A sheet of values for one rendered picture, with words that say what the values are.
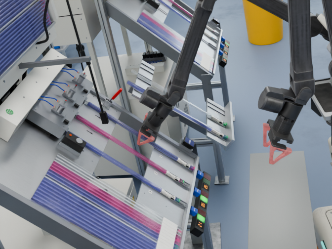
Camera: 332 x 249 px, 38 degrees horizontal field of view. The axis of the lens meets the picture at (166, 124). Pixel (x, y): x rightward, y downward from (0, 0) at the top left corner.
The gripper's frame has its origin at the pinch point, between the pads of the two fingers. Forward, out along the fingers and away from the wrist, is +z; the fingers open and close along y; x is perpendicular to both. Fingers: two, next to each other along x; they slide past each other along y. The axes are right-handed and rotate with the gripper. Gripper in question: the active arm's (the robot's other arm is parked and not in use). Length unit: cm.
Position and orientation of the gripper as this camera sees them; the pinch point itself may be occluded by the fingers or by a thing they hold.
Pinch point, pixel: (142, 136)
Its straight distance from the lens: 195.4
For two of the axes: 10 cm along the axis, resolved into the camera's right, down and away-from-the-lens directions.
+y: -1.7, 5.4, -8.2
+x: 8.3, 5.3, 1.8
